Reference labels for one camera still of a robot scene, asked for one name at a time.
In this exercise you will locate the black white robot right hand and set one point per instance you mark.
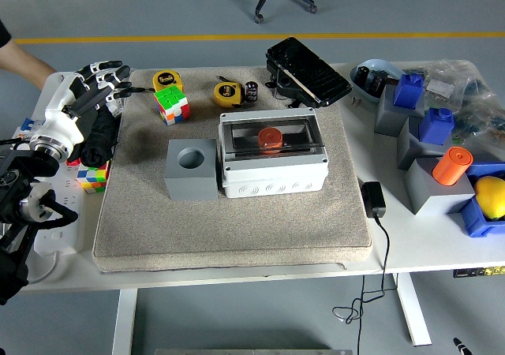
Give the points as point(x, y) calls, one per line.
point(461, 347)

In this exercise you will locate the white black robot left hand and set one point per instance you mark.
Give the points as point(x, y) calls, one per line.
point(59, 110)

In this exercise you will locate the orange cylinder battery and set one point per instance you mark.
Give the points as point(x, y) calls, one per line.
point(451, 167)
point(270, 139)

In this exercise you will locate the white junction box clear lid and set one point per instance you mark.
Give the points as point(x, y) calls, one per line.
point(272, 177)

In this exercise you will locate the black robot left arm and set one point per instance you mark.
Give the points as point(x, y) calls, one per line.
point(12, 197)

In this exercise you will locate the person's left forearm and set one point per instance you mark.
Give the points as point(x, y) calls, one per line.
point(31, 65)

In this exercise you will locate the white blue circuit breaker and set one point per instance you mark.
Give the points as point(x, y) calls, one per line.
point(28, 124)

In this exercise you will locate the black rolled cloth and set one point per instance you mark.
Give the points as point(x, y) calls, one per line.
point(98, 138)

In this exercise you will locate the small red object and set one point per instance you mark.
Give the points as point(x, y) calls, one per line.
point(72, 163)

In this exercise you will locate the white socket module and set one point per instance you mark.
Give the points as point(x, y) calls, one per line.
point(114, 108)

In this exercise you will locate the white table leg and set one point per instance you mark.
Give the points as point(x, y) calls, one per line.
point(414, 311)
point(125, 323)

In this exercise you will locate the Rubik's cube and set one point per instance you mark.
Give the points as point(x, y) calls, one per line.
point(170, 104)
point(92, 179)

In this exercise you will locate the table control panel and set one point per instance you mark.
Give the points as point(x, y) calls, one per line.
point(479, 271)

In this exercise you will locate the person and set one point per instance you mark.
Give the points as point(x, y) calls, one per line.
point(4, 35)

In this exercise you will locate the blue plastic bin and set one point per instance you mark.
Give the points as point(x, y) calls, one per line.
point(475, 221)

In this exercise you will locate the grey block with round hole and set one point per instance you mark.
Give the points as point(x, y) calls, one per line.
point(191, 181)

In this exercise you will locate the yellow lemon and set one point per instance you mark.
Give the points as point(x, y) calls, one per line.
point(491, 197)

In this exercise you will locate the grey holder block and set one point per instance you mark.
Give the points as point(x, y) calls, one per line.
point(388, 118)
point(410, 150)
point(428, 193)

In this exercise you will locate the black power adapter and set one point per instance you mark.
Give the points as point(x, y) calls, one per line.
point(373, 199)

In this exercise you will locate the black capacitor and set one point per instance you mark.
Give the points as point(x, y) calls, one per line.
point(251, 91)

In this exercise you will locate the grey-brown mat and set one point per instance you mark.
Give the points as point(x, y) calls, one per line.
point(244, 229)

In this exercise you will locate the blue bottle-shaped block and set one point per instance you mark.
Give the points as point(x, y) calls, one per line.
point(408, 92)
point(436, 126)

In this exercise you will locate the black plastic case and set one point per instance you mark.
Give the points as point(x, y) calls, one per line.
point(311, 75)

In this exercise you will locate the clear plastic bags of parts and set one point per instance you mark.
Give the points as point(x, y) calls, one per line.
point(473, 90)

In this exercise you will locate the small black component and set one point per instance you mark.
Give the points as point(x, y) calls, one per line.
point(362, 73)
point(376, 83)

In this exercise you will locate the light blue bowl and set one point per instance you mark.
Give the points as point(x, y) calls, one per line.
point(375, 65)

